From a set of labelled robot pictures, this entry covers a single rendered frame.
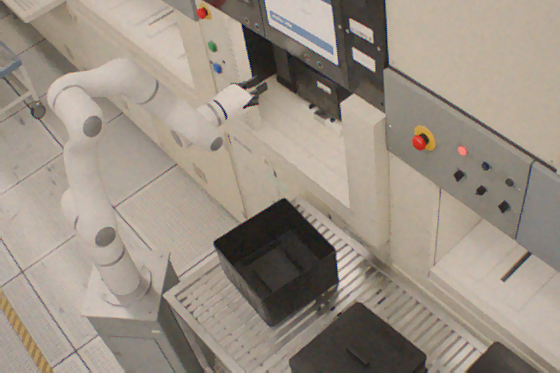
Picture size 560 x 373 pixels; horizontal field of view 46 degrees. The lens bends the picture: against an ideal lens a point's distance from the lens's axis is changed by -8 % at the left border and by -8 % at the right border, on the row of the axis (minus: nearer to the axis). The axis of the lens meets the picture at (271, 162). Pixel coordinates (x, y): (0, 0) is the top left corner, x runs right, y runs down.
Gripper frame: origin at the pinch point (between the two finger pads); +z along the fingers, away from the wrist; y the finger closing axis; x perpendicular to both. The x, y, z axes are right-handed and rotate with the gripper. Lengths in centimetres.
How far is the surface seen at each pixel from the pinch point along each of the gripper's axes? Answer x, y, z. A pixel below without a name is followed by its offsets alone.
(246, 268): -42, 25, -33
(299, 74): -12.2, -5.6, 20.9
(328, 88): -10.7, 8.6, 21.5
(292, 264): -42, 34, -21
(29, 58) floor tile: -119, -271, -14
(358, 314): -33, 67, -23
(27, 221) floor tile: -119, -132, -80
